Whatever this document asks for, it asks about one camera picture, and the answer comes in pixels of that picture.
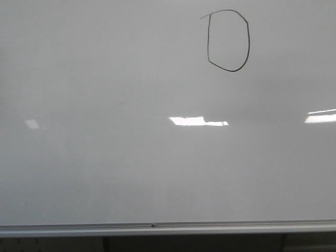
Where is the white whiteboard with aluminium frame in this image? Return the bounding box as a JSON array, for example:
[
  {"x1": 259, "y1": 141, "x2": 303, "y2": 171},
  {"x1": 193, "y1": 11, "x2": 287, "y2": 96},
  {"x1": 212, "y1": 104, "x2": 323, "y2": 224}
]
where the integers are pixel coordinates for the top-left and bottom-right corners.
[{"x1": 1, "y1": 1, "x2": 335, "y2": 237}]

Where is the dark table frame below board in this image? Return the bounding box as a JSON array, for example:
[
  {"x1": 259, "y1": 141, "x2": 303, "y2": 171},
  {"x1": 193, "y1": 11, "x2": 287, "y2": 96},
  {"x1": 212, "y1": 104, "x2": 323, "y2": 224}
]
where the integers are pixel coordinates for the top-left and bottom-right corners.
[{"x1": 102, "y1": 234, "x2": 287, "y2": 251}]

